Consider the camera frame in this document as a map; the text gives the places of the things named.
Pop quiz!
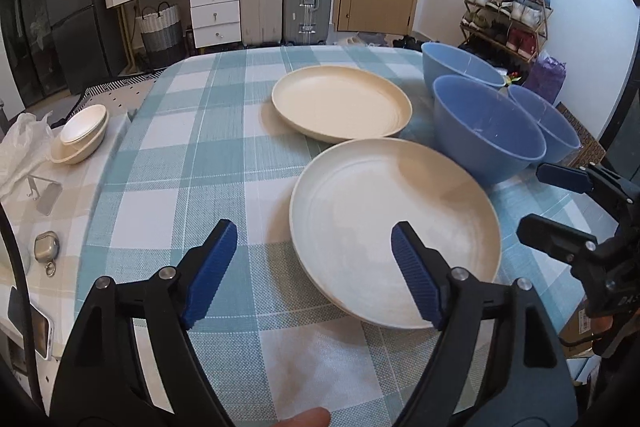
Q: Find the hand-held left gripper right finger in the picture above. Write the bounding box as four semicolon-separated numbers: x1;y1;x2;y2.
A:
391;221;593;427

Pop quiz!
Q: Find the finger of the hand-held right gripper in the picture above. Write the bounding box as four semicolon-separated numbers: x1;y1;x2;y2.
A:
536;162;633;208
516;213;601;268

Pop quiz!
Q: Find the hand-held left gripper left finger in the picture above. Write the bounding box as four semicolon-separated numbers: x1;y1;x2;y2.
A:
50;219;238;427

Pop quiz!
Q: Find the white round plate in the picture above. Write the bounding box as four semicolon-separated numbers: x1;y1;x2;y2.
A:
289;138;502;330

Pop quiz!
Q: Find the blue bowl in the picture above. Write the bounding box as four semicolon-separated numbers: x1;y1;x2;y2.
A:
432;75;547;186
421;41;508;100
507;84;582;165

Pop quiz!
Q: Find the cream round plate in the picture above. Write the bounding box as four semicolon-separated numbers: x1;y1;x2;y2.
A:
271;66;413;144

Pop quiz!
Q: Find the person's left hand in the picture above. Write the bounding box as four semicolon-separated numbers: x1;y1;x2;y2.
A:
274;408;332;427

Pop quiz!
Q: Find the brown dotted board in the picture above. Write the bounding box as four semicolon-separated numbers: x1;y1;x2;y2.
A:
555;102;608;168

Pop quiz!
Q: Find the labelled cardboard box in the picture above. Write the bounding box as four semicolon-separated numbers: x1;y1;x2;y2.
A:
557;292;608;360

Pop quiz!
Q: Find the purple plastic bag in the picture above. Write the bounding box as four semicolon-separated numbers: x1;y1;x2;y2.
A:
522;54;567;105

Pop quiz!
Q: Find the teal checked tablecloth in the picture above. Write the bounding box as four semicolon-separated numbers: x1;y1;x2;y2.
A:
47;44;621;427

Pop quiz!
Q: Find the beige checked cloth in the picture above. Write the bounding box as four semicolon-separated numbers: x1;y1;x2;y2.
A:
0;107;133;408

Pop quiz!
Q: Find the grey earbuds case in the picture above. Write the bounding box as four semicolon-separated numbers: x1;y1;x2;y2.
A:
33;231;62;278

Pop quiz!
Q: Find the metal phone stand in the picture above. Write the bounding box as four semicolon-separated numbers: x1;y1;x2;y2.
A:
26;174;63;217

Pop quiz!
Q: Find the small white bowl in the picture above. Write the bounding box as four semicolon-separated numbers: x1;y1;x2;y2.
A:
59;104;110;145
50;122;110;165

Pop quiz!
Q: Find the phone in white case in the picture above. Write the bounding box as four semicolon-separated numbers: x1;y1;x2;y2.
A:
7;287;53;360

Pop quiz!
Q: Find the group of slippers and shoes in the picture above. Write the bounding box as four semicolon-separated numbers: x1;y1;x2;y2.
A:
332;34;425;54

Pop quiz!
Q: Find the clear plastic bag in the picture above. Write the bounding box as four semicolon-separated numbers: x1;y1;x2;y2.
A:
0;111;55;202

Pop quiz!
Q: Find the grey white laundry basket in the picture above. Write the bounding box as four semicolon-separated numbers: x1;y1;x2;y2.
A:
136;2;182;68

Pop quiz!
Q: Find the white dressing table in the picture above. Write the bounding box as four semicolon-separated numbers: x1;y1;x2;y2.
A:
104;0;242;75

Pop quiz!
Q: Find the dark grey fridge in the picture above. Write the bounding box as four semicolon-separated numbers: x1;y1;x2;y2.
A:
42;0;126;95

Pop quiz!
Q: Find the dark glass cabinet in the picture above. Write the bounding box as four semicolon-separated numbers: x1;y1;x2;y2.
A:
0;0;68;112

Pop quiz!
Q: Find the black cable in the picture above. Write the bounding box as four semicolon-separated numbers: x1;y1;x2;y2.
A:
0;207;46;418

